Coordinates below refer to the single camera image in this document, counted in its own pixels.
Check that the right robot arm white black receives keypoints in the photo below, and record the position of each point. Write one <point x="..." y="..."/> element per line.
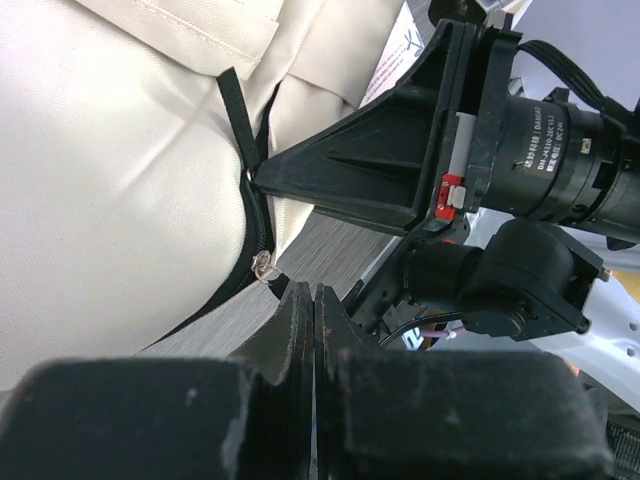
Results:
<point x="503" y="275"/>

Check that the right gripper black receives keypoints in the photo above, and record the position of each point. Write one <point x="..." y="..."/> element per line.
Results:
<point x="449" y="138"/>

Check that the cream canvas backpack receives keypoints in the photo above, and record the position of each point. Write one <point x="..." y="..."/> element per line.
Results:
<point x="121" y="211"/>

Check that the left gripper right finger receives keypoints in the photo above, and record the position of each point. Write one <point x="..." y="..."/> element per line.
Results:
<point x="391" y="414"/>

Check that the floral pastel notebook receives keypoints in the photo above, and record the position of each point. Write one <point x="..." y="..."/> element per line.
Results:
<point x="404" y="46"/>

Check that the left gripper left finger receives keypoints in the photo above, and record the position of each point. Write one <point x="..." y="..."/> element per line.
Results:
<point x="247" y="416"/>

